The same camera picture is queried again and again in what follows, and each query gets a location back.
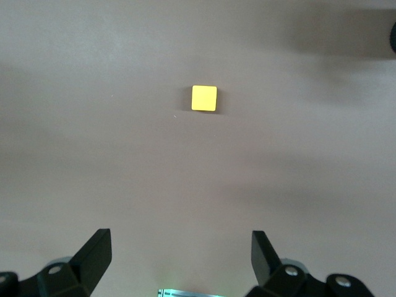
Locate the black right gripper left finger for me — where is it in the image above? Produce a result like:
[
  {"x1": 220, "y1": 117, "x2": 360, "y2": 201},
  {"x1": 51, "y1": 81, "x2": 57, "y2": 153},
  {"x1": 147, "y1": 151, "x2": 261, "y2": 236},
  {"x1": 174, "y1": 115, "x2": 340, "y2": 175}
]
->
[{"x1": 0, "y1": 228, "x2": 112, "y2": 297}]

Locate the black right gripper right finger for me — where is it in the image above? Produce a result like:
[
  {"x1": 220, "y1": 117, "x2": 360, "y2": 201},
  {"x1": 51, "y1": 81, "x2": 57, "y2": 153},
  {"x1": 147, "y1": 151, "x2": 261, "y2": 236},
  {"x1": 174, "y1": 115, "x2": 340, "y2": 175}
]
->
[{"x1": 246, "y1": 230, "x2": 375, "y2": 297}]

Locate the yellow block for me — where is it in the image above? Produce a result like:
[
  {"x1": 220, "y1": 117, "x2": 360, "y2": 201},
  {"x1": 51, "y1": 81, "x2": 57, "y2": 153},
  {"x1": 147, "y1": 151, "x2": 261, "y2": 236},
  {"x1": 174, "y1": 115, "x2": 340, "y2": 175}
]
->
[{"x1": 191, "y1": 85, "x2": 218, "y2": 112}]

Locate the black ribbed cylinder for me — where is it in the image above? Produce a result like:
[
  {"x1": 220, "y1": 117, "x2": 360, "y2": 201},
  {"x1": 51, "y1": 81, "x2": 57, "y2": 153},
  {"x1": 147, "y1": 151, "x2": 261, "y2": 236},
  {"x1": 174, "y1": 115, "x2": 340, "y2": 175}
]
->
[{"x1": 385, "y1": 21, "x2": 396, "y2": 53}]

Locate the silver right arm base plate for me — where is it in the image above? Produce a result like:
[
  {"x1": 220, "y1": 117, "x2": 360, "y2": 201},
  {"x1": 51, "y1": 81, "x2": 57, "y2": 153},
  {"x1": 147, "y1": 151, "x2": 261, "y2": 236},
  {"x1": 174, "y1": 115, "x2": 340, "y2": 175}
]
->
[{"x1": 157, "y1": 288, "x2": 226, "y2": 297}]

